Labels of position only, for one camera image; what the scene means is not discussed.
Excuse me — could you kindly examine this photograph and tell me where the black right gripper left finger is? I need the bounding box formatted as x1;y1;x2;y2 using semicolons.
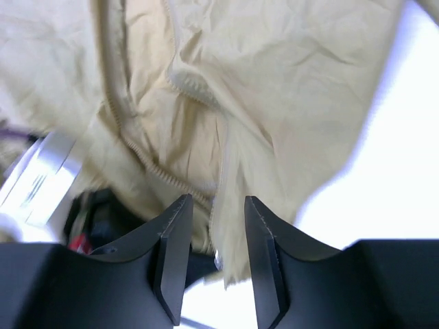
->
1;195;193;328

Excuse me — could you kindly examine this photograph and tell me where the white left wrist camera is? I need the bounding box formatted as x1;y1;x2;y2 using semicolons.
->
1;132;84;242

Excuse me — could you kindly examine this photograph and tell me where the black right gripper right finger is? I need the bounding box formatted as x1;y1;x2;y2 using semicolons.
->
244;196;438;328

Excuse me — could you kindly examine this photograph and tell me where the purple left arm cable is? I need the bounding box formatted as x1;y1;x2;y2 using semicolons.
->
0;125;35;138

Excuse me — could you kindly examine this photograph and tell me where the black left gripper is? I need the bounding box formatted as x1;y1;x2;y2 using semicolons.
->
63;186;220;285

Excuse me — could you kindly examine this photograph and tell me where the olive yellow hooded jacket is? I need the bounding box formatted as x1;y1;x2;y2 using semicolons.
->
1;1;403;285

